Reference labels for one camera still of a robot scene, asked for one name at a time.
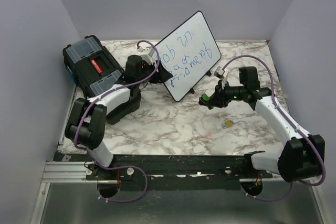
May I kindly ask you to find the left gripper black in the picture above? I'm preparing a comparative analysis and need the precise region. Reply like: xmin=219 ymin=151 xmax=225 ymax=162
xmin=137 ymin=60 xmax=173 ymax=84

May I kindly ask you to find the white whiteboard black frame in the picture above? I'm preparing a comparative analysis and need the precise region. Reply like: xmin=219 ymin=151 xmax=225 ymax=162
xmin=155 ymin=10 xmax=222 ymax=102

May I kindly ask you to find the green black whiteboard eraser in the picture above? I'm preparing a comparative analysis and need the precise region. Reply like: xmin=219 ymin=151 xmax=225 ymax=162
xmin=198 ymin=94 xmax=209 ymax=106

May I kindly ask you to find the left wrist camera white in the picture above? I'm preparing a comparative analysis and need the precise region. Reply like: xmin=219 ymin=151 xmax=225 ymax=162
xmin=137 ymin=46 xmax=157 ymax=65

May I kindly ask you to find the aluminium extrusion frame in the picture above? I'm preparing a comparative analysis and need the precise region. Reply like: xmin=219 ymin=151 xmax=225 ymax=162
xmin=31 ymin=87 xmax=90 ymax=224

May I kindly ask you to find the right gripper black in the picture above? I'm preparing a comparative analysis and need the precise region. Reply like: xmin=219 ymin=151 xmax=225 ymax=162
xmin=206 ymin=79 xmax=247 ymax=108

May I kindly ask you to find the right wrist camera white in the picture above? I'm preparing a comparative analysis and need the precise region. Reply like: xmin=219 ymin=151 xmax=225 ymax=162
xmin=214 ymin=66 xmax=229 ymax=89

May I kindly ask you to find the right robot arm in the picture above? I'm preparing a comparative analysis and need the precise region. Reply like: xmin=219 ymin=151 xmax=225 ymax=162
xmin=199 ymin=67 xmax=325 ymax=183

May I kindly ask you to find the yellow grey small connector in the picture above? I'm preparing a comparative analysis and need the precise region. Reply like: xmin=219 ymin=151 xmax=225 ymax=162
xmin=221 ymin=120 xmax=234 ymax=129

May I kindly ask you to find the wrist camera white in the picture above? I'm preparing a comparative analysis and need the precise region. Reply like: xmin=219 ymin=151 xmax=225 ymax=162
xmin=137 ymin=46 xmax=157 ymax=65
xmin=214 ymin=66 xmax=229 ymax=89

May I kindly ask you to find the black plastic toolbox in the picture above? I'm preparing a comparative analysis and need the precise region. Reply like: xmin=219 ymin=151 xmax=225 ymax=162
xmin=62 ymin=34 xmax=142 ymax=125

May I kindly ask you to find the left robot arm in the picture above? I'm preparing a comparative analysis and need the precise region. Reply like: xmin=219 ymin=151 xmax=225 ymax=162
xmin=65 ymin=55 xmax=173 ymax=179

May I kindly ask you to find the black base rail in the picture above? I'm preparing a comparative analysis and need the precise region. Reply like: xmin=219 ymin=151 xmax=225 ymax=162
xmin=49 ymin=153 xmax=272 ymax=191

